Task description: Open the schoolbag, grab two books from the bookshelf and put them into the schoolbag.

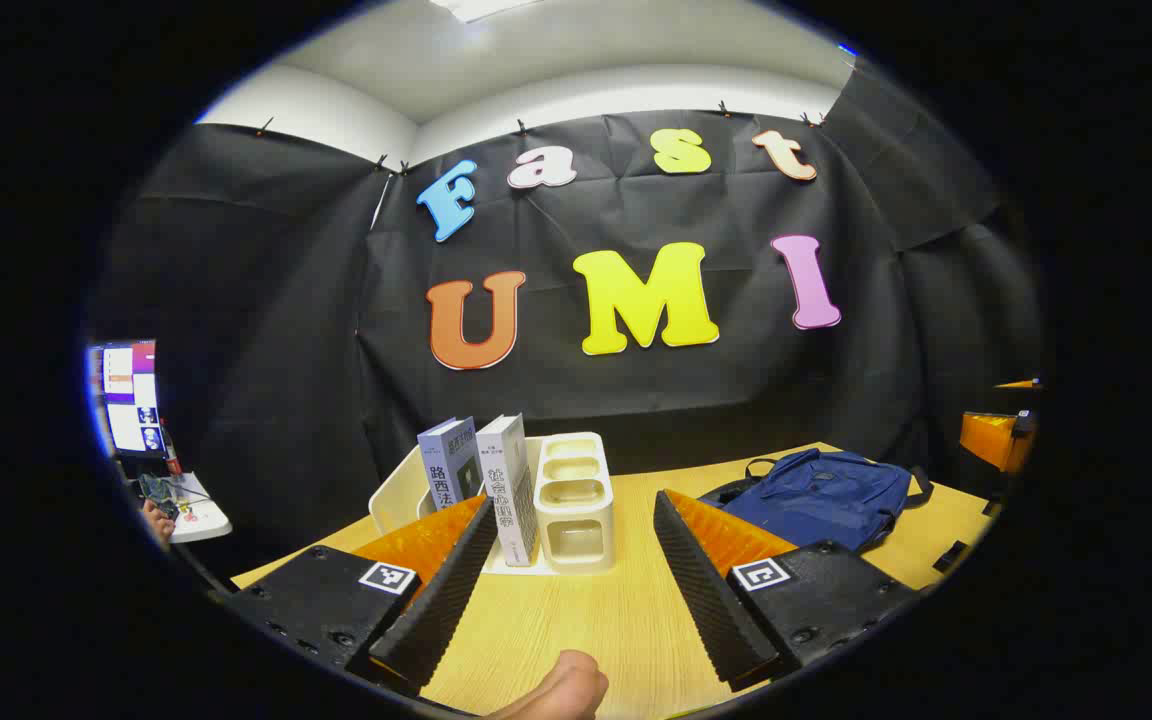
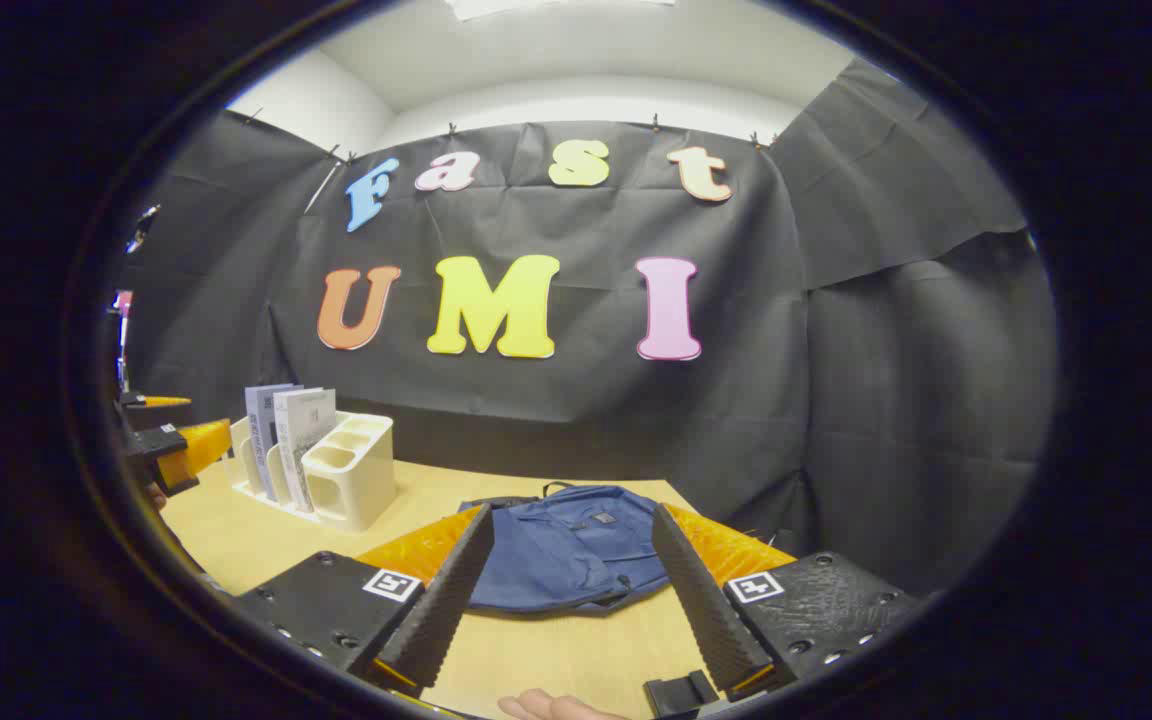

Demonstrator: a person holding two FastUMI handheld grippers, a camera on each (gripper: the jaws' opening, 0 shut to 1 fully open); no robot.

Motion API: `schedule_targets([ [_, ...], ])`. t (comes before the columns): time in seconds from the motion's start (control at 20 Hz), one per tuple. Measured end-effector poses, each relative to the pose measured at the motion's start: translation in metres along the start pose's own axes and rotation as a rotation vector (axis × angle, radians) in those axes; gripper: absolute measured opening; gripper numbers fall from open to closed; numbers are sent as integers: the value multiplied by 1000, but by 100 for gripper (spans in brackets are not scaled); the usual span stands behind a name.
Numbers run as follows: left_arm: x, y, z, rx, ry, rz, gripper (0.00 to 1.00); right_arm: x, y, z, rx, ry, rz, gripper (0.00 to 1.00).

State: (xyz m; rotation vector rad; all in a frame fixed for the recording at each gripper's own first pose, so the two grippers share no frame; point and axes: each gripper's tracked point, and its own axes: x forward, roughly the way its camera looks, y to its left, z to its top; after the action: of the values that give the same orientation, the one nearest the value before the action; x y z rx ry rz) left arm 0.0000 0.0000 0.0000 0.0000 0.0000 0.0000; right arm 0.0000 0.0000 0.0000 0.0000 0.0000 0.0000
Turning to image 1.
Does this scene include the blue schoolbag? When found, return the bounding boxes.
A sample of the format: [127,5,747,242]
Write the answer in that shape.
[698,447,935,554]

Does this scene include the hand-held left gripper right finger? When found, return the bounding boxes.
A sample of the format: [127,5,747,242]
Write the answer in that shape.
[653,489,922,691]

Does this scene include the blue-grey book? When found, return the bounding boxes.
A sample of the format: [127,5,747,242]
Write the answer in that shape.
[417,417,485,511]

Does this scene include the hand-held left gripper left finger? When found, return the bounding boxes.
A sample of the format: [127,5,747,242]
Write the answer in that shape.
[226,493,499,696]

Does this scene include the cream plastic bookshelf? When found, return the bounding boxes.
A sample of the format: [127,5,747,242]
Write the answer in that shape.
[368,432,617,576]

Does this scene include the computer monitor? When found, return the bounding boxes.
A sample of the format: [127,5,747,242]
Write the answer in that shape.
[86,340,167,459]

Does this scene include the black backdrop cloth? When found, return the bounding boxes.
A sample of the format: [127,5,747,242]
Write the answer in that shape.
[96,60,1042,561]

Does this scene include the white patterned book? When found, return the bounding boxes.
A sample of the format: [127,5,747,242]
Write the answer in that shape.
[476,414,540,568]

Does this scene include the small white table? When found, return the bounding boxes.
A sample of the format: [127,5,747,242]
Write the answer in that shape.
[151,472,233,544]

